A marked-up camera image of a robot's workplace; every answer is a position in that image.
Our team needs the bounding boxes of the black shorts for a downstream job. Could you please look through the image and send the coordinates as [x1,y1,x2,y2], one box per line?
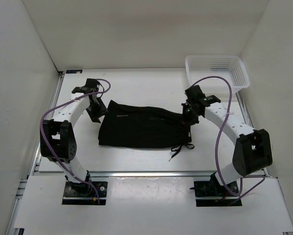
[98,100,195,158]

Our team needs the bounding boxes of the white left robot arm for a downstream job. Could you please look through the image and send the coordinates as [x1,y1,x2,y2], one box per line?
[40,78,111,196]

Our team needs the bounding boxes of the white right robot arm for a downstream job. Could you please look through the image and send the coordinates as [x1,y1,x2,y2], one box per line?
[182,85,273,196]

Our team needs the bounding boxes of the small blue label sticker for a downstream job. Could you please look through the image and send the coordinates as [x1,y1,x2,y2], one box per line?
[66,70,83,74]

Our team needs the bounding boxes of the white plastic mesh basket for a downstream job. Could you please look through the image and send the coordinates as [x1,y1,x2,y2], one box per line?
[185,55,250,95]

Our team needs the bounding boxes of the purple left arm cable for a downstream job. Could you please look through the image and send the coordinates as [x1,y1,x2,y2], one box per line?
[39,78,112,204]

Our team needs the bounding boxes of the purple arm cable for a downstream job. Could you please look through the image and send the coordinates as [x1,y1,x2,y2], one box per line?
[39,78,112,204]
[192,76,265,197]

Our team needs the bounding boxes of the aluminium front frame rail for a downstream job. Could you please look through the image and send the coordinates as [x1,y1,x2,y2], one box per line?
[90,171,213,177]

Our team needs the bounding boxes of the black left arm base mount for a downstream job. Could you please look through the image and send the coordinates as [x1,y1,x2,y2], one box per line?
[62,181,108,206]

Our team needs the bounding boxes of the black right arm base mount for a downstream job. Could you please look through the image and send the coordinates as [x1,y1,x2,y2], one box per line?
[190,173,242,207]

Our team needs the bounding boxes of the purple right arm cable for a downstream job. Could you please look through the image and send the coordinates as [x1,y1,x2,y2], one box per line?
[192,76,265,197]

